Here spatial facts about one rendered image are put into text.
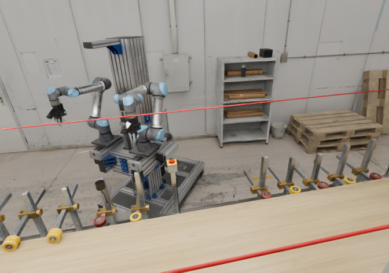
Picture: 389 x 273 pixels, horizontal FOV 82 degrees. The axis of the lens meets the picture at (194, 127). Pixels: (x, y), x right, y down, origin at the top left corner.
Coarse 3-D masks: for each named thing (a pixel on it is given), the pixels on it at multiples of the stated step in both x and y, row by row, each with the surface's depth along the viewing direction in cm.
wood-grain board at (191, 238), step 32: (320, 192) 176; (352, 192) 174; (384, 192) 173; (128, 224) 154; (160, 224) 153; (192, 224) 152; (224, 224) 152; (256, 224) 151; (288, 224) 150; (320, 224) 149; (352, 224) 148; (384, 224) 147; (0, 256) 136; (32, 256) 136; (64, 256) 135; (96, 256) 134; (128, 256) 134; (160, 256) 133; (192, 256) 132; (224, 256) 131; (288, 256) 130; (320, 256) 129; (352, 256) 129; (384, 256) 128
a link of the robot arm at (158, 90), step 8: (152, 88) 201; (160, 88) 199; (152, 96) 204; (160, 96) 201; (160, 104) 204; (152, 120) 206; (160, 120) 206; (152, 128) 203; (160, 128) 205; (152, 136) 204; (160, 136) 204
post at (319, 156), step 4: (316, 156) 191; (320, 156) 188; (316, 160) 192; (320, 160) 190; (316, 164) 192; (320, 164) 192; (316, 168) 193; (312, 172) 199; (316, 172) 195; (312, 176) 199; (316, 176) 197; (312, 188) 203
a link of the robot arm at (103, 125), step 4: (96, 120) 227; (100, 120) 227; (104, 120) 228; (96, 124) 229; (100, 124) 225; (104, 124) 226; (108, 124) 230; (96, 128) 232; (100, 128) 227; (104, 128) 228; (108, 128) 231; (100, 132) 230; (104, 132) 229
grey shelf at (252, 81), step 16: (224, 64) 391; (240, 64) 394; (256, 64) 397; (272, 64) 373; (224, 80) 359; (240, 80) 362; (256, 80) 409; (272, 80) 378; (272, 96) 379; (224, 128) 446; (240, 128) 449; (256, 128) 449
